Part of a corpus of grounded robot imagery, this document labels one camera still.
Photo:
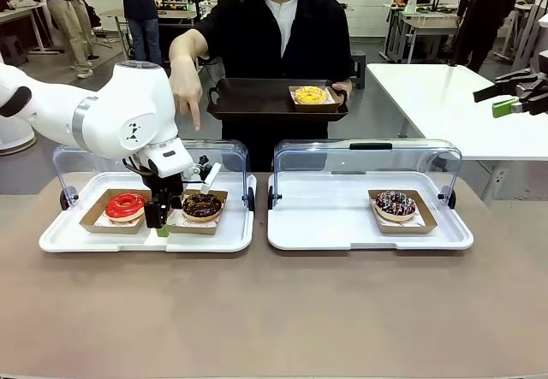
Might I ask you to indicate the red glazed donut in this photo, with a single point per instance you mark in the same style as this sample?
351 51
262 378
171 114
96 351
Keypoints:
115 210

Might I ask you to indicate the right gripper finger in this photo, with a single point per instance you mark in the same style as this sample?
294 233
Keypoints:
507 87
505 108

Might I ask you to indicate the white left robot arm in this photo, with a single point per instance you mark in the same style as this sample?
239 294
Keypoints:
128 109

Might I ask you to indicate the grey plastic stool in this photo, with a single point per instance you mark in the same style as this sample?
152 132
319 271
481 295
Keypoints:
13 49

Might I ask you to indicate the person's left hand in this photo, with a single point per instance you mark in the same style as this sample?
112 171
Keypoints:
346 87

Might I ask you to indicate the white round pedestal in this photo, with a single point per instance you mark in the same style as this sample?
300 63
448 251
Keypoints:
17 141

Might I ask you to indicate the white display case base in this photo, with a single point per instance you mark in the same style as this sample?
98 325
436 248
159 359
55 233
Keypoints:
321 216
214 242

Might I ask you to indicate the small white-legged table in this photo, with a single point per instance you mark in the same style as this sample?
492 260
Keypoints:
122 15

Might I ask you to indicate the yellow glazed donut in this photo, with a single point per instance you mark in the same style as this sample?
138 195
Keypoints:
304 96

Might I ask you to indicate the bystander in khaki trousers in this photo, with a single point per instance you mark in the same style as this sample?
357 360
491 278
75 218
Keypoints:
70 19

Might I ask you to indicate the bystander in black clothes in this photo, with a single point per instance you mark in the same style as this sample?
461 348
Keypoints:
484 7

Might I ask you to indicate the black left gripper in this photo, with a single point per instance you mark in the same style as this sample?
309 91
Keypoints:
160 188

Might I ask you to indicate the black jacket on chair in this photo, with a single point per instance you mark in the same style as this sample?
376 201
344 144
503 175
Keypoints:
92 13

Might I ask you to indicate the chocolate sprinkle donut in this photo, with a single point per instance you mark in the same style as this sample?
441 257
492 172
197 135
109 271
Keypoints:
428 220

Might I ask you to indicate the clear display case lid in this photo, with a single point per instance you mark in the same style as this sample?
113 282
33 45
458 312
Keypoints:
317 156
227 156

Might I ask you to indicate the yellow frosted donut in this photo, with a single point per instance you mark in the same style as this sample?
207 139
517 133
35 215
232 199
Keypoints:
317 108

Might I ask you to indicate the person's right hand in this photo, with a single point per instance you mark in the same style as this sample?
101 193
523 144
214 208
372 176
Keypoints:
186 86

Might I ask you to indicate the person's right forearm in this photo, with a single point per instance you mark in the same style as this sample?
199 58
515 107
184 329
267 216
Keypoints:
184 47

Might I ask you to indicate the red frosted donut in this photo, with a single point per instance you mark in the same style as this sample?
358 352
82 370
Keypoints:
92 218

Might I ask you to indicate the background robot workbench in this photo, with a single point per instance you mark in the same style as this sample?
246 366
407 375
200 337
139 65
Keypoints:
180 9

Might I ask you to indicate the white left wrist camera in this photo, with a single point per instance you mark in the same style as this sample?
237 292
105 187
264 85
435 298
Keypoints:
212 178

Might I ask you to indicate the person in black shirt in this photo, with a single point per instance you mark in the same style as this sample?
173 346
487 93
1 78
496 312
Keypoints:
248 32

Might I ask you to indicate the bystander in blue jeans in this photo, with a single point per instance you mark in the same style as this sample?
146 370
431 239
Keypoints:
137 2

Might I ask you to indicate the grey background workbench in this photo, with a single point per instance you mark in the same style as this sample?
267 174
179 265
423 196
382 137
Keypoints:
428 24

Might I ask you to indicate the chocolate glazed donut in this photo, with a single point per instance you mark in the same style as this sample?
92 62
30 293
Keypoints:
201 210

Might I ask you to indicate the large white table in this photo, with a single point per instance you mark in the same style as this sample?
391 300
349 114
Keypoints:
436 105

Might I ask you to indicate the chocolate frosted donut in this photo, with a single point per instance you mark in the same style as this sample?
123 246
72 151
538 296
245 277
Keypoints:
201 227

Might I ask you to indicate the white background desk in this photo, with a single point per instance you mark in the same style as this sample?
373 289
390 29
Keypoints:
21 9

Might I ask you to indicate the dark brown serving tray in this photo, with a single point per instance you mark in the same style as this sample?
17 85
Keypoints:
252 101

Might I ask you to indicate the printed paper liner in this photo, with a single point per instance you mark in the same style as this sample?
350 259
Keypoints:
332 96
184 224
101 223
421 223

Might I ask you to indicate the chocolate donut with coloured sprinkles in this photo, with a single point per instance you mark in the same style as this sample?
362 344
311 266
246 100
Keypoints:
387 210

